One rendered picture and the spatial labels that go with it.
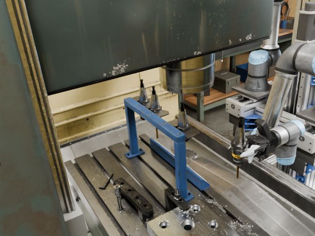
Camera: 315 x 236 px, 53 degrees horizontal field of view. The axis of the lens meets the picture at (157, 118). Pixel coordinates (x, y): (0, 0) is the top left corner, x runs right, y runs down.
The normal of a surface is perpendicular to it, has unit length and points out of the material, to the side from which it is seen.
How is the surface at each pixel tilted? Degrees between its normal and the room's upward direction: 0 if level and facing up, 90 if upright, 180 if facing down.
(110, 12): 90
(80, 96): 90
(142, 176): 0
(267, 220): 8
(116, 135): 24
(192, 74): 90
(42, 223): 90
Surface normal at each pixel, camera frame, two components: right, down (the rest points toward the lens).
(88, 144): 0.15, -0.66
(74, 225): 0.52, 0.36
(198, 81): 0.30, 0.42
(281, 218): 0.00, -0.83
